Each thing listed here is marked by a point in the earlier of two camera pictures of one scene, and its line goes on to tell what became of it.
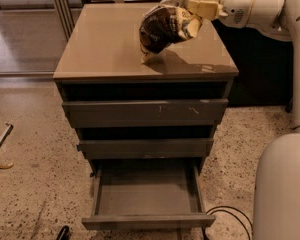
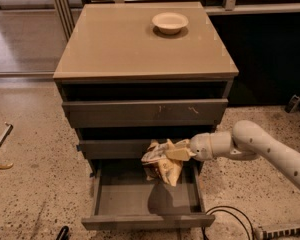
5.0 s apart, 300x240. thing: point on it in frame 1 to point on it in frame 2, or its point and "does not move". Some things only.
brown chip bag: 160,27 to 157,164
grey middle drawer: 149,148 does not move
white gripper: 236,9 to 201,147
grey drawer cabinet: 161,114 does not move
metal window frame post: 62,6 does not move
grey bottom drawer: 147,194 does not move
